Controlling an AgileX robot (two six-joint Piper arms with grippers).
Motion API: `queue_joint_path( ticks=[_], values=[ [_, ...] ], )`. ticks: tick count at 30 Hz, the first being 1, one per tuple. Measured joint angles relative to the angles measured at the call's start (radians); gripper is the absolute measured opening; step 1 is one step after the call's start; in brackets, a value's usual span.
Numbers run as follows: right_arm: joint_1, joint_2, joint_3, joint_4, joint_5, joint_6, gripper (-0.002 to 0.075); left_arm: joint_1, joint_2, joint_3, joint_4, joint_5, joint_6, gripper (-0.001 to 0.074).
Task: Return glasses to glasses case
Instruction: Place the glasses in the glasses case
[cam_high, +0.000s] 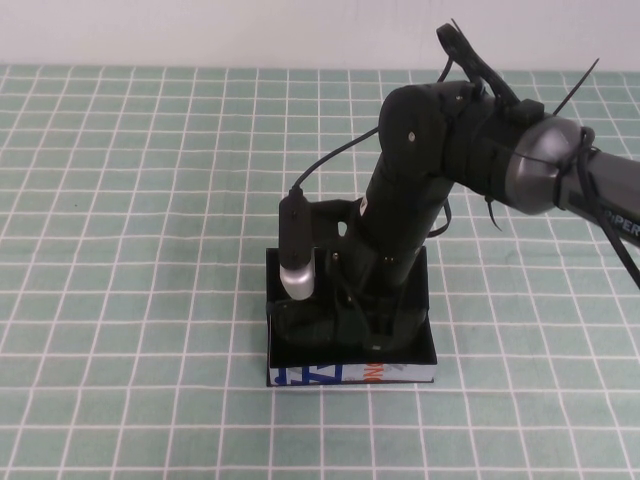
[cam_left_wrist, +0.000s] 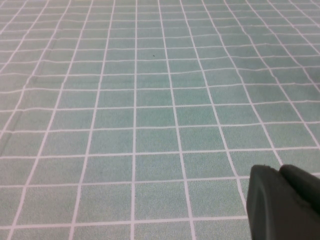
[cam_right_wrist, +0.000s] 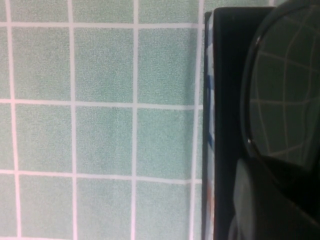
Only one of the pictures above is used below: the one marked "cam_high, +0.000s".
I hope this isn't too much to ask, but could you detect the black printed glasses case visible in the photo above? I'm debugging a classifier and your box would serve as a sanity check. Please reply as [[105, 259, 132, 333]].
[[262, 247, 437, 389]]

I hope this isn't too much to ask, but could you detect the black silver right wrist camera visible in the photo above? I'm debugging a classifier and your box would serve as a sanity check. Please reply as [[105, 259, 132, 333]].
[[277, 192, 317, 301]]

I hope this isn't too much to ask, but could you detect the black right camera mount bracket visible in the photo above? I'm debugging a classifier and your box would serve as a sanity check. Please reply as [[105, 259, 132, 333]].
[[304, 199, 366, 251]]

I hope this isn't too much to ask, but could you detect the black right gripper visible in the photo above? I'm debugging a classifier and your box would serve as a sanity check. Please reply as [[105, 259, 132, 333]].
[[323, 194, 444, 352]]

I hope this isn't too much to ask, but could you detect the green white grid tablecloth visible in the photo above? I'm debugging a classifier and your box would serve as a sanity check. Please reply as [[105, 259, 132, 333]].
[[0, 62, 640, 480]]

